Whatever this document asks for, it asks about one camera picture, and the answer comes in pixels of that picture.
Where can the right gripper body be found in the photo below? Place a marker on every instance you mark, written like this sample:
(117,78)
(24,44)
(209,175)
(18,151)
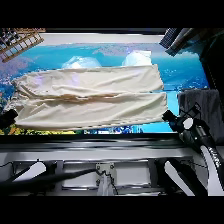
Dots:
(170,118)

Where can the cream pants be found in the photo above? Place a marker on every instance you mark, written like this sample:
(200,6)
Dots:
(90,100)

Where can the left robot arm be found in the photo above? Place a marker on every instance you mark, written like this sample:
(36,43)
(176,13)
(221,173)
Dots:
(31,170)

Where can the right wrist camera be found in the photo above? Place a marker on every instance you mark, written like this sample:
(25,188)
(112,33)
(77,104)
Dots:
(196,109)

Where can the heap of clothes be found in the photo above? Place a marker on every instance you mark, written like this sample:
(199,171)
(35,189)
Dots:
(196,40)

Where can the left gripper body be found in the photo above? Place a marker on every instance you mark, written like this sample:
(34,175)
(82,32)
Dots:
(7,119)

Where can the silver frame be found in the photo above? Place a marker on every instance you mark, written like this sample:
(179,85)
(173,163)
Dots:
(133,153)

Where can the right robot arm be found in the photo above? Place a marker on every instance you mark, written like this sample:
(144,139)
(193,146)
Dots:
(211,156)

